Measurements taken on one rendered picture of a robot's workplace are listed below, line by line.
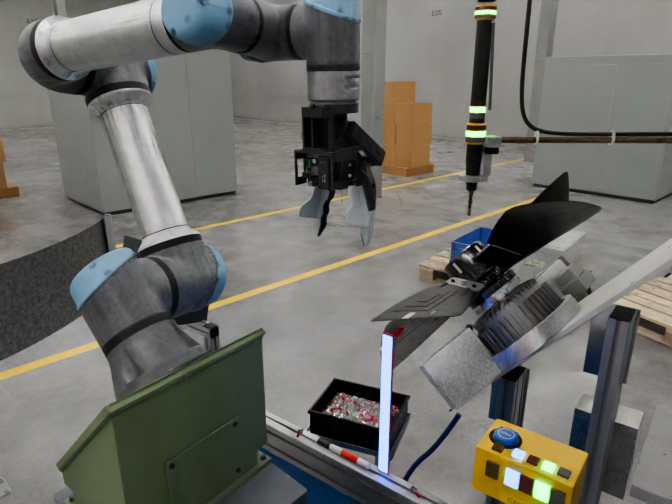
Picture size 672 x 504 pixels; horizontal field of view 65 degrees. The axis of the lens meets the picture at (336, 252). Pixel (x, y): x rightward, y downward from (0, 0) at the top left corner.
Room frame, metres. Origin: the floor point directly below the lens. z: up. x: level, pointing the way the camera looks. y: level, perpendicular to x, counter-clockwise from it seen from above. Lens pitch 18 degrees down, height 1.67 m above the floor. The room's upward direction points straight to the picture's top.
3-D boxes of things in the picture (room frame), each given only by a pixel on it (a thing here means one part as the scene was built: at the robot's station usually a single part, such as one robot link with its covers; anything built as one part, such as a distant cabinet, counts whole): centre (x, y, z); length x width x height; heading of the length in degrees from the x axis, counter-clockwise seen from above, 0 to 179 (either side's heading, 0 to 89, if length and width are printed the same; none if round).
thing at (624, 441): (1.18, -0.72, 0.73); 0.15 x 0.09 x 0.22; 53
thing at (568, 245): (3.99, -1.69, 0.31); 0.60 x 0.42 x 0.33; 141
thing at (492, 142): (1.20, -0.32, 1.49); 0.09 x 0.07 x 0.10; 88
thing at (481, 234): (4.31, -1.29, 0.25); 0.60 x 0.41 x 0.22; 141
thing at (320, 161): (0.78, 0.01, 1.57); 0.09 x 0.08 x 0.12; 142
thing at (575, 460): (0.74, -0.33, 1.02); 0.16 x 0.10 x 0.11; 53
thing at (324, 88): (0.78, 0.00, 1.65); 0.08 x 0.08 x 0.05
